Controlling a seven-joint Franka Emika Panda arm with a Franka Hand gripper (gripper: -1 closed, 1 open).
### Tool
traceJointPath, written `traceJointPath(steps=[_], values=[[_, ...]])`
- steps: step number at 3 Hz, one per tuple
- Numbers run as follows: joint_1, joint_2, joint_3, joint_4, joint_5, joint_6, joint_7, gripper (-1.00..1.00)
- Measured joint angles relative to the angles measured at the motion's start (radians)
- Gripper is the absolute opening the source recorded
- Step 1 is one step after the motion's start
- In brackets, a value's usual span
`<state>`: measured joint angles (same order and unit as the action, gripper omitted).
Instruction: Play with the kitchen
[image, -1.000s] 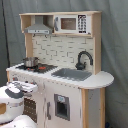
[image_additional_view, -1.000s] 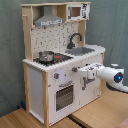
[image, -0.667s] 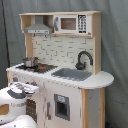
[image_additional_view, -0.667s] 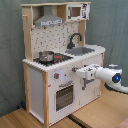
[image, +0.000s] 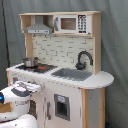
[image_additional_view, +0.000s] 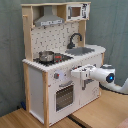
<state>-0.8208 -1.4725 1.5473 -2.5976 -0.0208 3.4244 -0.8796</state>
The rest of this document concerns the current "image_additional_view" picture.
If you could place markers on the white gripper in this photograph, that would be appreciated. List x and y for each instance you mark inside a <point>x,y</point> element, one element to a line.
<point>84,72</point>

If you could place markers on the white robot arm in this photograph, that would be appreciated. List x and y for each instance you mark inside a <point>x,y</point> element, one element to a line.
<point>105,75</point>

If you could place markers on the wooden toy kitchen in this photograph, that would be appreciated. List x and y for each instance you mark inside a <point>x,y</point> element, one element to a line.
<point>40,84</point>

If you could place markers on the grey toy sink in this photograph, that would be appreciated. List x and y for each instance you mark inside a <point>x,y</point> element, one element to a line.
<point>79,51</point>

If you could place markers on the left red stove knob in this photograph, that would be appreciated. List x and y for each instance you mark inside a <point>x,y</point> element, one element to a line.
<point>56,75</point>

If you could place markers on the black stove top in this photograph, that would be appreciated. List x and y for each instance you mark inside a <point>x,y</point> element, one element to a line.
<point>55,58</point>

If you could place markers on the silver cooking pot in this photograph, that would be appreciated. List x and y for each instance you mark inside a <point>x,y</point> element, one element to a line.
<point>46,56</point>

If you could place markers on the white toy microwave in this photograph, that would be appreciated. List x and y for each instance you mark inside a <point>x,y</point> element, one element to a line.
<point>77,12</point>

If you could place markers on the grey range hood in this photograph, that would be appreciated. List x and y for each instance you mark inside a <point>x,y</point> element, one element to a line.
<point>48,18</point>

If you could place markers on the oven door with handle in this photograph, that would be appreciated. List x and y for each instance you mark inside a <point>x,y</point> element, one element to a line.
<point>64,97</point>

